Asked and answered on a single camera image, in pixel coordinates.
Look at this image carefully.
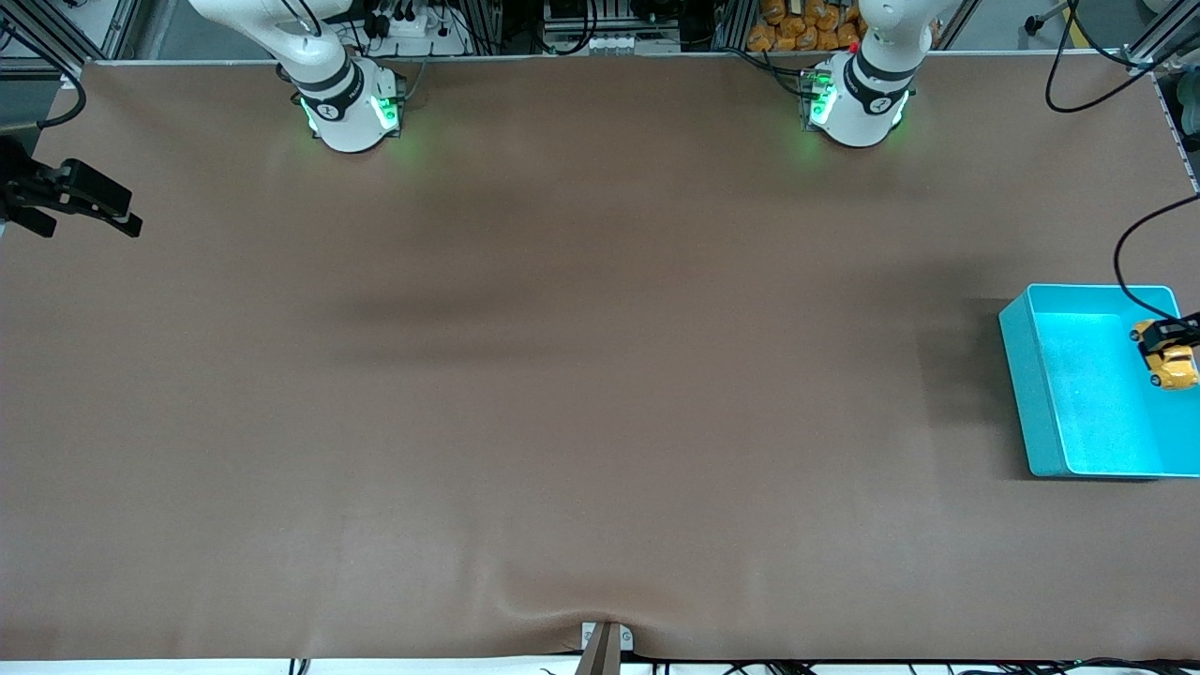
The yellow beetle toy car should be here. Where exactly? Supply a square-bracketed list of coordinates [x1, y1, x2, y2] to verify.
[1130, 319, 1200, 391]

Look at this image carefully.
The teal plastic storage bin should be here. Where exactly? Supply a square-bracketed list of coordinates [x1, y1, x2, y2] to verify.
[997, 284, 1200, 480]

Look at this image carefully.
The white power strip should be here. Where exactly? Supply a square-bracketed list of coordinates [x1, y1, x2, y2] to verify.
[361, 0, 467, 57]

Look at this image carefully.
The orange snack packets pile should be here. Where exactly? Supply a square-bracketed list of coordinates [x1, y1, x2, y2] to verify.
[747, 0, 940, 53]

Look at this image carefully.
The brown table mat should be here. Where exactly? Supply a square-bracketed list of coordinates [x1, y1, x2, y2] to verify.
[0, 56, 1200, 662]

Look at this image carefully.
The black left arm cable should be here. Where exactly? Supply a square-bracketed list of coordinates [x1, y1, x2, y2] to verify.
[1043, 0, 1200, 324]

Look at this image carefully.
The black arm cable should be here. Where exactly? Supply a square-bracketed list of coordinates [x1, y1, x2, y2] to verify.
[1043, 0, 1200, 324]
[0, 23, 87, 129]

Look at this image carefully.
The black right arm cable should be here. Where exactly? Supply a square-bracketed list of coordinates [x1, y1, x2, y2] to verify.
[0, 23, 87, 129]

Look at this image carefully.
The aluminium frame post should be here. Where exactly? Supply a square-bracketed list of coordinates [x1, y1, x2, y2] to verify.
[0, 0, 142, 87]
[1120, 0, 1200, 76]

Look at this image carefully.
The metal table clamp bracket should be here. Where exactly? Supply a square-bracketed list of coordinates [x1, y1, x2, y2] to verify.
[580, 621, 635, 675]

